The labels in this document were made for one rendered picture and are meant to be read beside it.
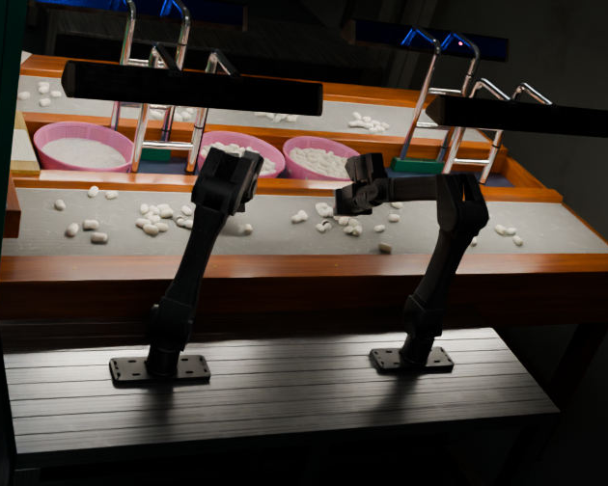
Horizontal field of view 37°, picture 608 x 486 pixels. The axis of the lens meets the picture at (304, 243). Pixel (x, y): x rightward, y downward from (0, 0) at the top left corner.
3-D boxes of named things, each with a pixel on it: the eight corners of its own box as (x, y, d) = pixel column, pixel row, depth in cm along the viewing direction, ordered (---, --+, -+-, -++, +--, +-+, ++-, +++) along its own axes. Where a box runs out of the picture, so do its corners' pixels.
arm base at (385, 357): (377, 324, 202) (391, 344, 197) (452, 323, 211) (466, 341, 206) (368, 351, 206) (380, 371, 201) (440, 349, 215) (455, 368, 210)
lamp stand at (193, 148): (210, 235, 231) (248, 75, 210) (134, 235, 222) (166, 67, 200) (189, 198, 246) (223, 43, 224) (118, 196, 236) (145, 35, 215)
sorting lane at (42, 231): (617, 260, 271) (621, 255, 270) (-14, 266, 189) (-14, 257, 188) (559, 208, 293) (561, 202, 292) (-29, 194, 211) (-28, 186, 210)
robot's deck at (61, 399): (554, 424, 208) (561, 412, 206) (14, 470, 156) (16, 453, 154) (391, 219, 276) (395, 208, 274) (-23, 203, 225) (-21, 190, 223)
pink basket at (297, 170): (374, 207, 270) (384, 180, 265) (295, 205, 258) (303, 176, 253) (339, 165, 290) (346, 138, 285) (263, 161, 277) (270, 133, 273)
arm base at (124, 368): (113, 330, 177) (120, 353, 171) (209, 328, 185) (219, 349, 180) (107, 361, 181) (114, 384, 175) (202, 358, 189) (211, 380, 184)
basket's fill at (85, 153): (132, 195, 237) (135, 176, 234) (45, 193, 227) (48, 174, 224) (114, 155, 254) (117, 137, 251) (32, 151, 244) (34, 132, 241)
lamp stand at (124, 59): (169, 161, 261) (199, 13, 239) (100, 158, 252) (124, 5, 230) (152, 131, 275) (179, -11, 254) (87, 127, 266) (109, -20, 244)
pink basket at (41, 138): (150, 179, 249) (155, 148, 244) (92, 212, 226) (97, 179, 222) (71, 143, 255) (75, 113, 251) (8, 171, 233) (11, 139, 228)
